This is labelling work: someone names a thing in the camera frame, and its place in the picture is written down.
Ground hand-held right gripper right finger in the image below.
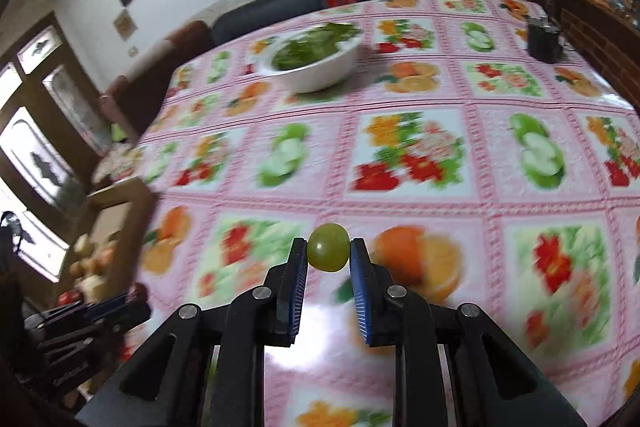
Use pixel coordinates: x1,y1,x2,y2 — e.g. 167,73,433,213
350,238,586,427

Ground leafy greens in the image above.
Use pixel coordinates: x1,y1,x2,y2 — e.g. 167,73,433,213
270,23,363,72

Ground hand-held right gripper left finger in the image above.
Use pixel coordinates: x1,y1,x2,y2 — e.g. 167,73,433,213
75,238,308,427

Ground brown brick-pattern counter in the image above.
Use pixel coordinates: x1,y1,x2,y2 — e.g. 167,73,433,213
515,0,640,108

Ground white bowl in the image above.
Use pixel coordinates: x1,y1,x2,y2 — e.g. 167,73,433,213
260,23,363,94

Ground brown armchair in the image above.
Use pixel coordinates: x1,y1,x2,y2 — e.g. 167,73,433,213
97,19,213,142

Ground black cylindrical motor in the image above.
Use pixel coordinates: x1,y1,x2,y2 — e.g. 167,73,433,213
526,14,563,64

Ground green grape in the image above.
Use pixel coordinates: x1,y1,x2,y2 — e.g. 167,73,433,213
306,223,350,272

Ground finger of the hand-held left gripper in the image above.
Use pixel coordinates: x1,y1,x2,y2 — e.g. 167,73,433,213
85,289,151,333
25,301,86,328

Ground cardboard box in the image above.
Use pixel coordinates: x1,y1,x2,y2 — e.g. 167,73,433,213
60,177,156,303

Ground yellow wall sticker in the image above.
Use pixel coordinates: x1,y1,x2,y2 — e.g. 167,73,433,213
112,9,138,42

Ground wooden door with frosted glass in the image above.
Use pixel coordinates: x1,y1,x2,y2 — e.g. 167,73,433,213
0,14,113,288

